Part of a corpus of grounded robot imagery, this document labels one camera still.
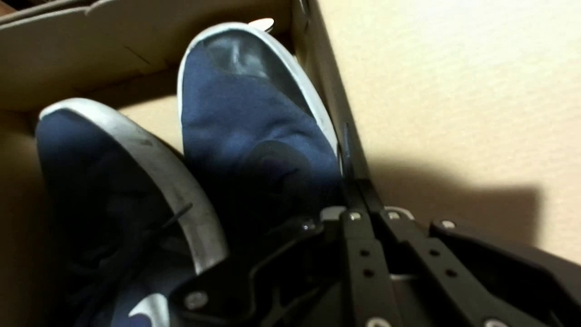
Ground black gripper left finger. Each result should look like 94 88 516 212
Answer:
169 206 403 327

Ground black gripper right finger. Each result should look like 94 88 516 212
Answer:
378 205 581 327

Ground navy sneaker with white sole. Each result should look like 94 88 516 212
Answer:
176 16 345 245

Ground black striped shoe box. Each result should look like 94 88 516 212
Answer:
0 0 581 327

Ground navy sneaker with white swoosh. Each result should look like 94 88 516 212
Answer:
33 96 231 327

